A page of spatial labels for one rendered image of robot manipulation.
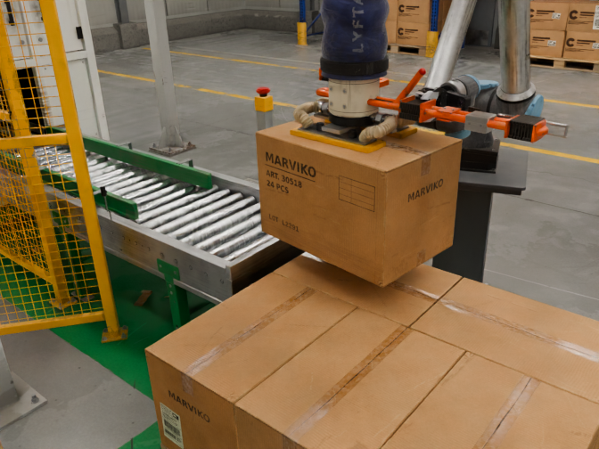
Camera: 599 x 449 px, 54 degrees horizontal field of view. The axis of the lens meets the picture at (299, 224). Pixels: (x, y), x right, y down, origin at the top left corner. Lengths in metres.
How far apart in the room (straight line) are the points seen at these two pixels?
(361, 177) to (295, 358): 0.58
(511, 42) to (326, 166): 0.92
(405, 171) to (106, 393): 1.58
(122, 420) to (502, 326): 1.49
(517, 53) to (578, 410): 1.33
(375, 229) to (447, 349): 0.43
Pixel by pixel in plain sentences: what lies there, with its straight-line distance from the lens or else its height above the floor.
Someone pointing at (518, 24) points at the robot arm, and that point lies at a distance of 2.40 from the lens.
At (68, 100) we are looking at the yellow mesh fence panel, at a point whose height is 1.15.
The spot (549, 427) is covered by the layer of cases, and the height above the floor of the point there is 0.54.
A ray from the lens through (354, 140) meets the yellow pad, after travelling 1.93.
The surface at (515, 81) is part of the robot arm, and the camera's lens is 2.52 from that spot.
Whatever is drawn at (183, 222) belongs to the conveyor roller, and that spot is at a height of 0.54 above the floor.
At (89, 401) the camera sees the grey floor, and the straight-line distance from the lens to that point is 2.67.
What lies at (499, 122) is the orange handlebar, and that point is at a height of 1.20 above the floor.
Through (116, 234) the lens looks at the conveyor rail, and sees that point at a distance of 2.76.
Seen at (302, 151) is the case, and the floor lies 1.05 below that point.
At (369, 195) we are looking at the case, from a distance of 1.80.
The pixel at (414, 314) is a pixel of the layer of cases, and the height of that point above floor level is 0.54.
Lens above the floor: 1.67
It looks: 25 degrees down
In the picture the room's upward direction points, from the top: 2 degrees counter-clockwise
